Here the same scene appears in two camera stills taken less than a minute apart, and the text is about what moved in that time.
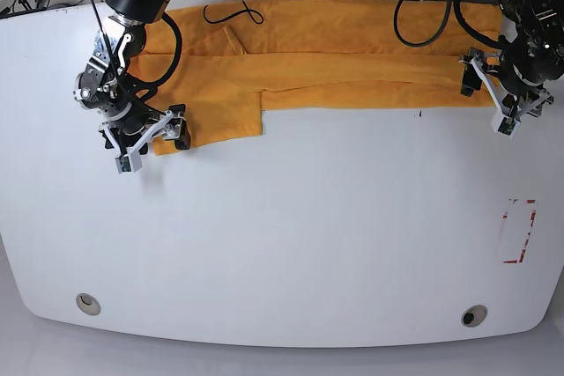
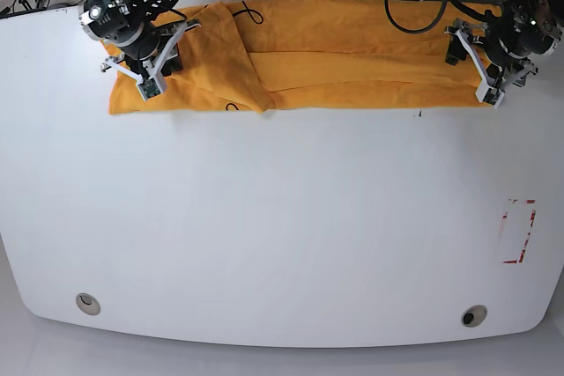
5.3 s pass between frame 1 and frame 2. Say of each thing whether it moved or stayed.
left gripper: moved
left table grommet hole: stayed
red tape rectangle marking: stayed
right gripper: moved
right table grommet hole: stayed
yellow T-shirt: moved
